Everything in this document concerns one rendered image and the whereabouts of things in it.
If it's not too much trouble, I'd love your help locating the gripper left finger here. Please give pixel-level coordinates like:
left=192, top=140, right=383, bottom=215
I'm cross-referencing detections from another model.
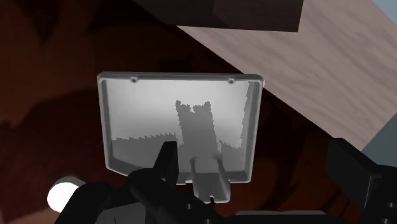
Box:
left=54, top=141, right=224, bottom=224

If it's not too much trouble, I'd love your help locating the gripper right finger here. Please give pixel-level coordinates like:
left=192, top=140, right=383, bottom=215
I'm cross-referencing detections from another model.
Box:
left=326, top=137, right=397, bottom=224

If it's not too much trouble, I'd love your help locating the white round cylinder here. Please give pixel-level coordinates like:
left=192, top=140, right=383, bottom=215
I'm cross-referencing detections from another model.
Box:
left=46, top=176, right=87, bottom=214

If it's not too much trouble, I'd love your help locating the dark red-brown wooden table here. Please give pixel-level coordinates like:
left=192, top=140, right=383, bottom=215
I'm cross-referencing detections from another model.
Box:
left=0, top=0, right=365, bottom=224

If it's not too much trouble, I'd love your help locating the grey rectangular tray with handle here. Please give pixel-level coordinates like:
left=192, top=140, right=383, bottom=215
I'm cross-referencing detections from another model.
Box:
left=96, top=71, right=265, bottom=204

